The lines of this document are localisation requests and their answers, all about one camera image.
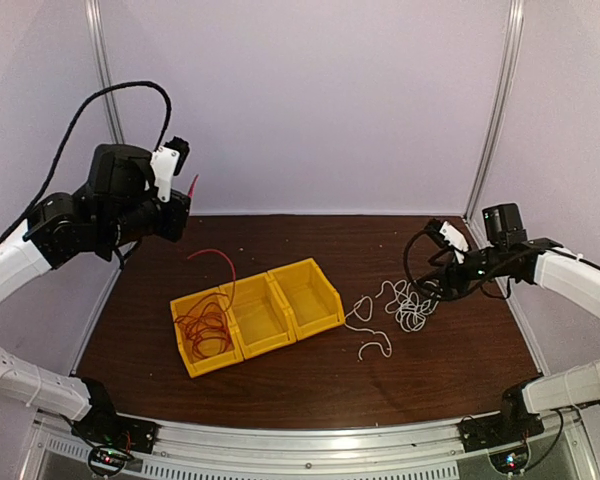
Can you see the yellow far bin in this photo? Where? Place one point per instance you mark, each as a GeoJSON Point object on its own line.
{"type": "Point", "coordinates": [315, 304]}

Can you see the yellow middle bin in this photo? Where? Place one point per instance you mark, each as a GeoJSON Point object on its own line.
{"type": "Point", "coordinates": [263, 318]}

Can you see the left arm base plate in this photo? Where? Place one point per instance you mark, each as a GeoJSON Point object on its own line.
{"type": "Point", "coordinates": [104, 425]}

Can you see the yellow bin near front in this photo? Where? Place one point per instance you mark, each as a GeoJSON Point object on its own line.
{"type": "Point", "coordinates": [206, 336]}

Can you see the controller board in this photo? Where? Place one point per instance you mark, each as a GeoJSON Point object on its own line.
{"type": "Point", "coordinates": [509, 461]}
{"type": "Point", "coordinates": [104, 460]}

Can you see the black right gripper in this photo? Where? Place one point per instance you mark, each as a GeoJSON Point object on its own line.
{"type": "Point", "coordinates": [452, 272]}

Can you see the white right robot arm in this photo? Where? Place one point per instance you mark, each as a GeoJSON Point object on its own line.
{"type": "Point", "coordinates": [549, 265]}

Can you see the right controller board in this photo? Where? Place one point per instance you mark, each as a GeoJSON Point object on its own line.
{"type": "Point", "coordinates": [509, 461]}

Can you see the left controller board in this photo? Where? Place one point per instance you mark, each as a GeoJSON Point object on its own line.
{"type": "Point", "coordinates": [104, 460]}

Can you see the aluminium corner post right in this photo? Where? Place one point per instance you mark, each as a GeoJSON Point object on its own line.
{"type": "Point", "coordinates": [509, 60]}

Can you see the aluminium front rail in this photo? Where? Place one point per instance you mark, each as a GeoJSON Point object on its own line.
{"type": "Point", "coordinates": [429, 450]}

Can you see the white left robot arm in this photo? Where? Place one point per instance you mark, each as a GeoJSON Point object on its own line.
{"type": "Point", "coordinates": [127, 197]}

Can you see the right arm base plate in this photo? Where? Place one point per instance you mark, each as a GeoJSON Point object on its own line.
{"type": "Point", "coordinates": [496, 430]}

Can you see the aluminium corner post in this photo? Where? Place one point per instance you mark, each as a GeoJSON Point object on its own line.
{"type": "Point", "coordinates": [509, 60]}
{"type": "Point", "coordinates": [96, 31]}

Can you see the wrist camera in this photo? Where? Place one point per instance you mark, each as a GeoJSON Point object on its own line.
{"type": "Point", "coordinates": [448, 237]}
{"type": "Point", "coordinates": [166, 163]}

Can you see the yellow bin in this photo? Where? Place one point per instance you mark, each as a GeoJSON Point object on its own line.
{"type": "Point", "coordinates": [206, 336]}
{"type": "Point", "coordinates": [315, 304]}
{"type": "Point", "coordinates": [263, 318]}

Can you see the aluminium corner post left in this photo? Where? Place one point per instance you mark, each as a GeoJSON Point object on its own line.
{"type": "Point", "coordinates": [96, 31]}

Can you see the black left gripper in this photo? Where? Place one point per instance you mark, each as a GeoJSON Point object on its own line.
{"type": "Point", "coordinates": [171, 227]}

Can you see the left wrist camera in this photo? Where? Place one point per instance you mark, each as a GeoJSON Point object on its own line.
{"type": "Point", "coordinates": [166, 163]}

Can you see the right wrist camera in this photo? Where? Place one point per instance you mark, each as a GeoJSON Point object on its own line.
{"type": "Point", "coordinates": [448, 237]}

